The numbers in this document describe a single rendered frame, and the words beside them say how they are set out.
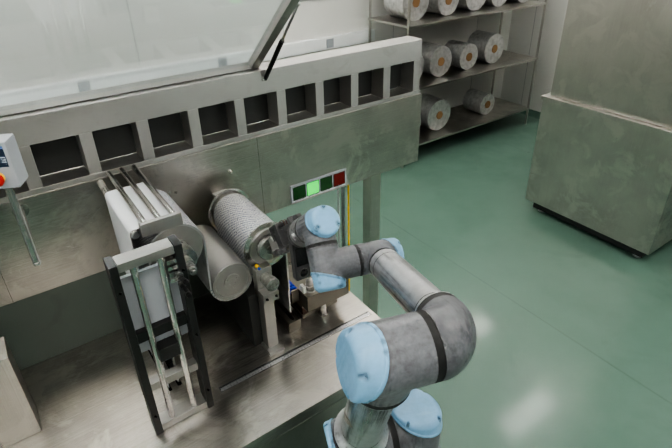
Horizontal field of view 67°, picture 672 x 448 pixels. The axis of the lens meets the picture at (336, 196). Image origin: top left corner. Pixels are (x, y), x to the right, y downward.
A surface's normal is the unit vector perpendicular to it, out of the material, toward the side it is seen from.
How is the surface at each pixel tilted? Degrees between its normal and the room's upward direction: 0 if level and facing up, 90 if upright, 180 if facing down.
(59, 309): 90
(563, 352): 0
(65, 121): 90
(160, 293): 90
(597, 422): 0
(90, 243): 90
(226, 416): 0
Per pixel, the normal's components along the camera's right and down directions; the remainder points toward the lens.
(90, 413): -0.02, -0.88
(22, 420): 0.57, 0.39
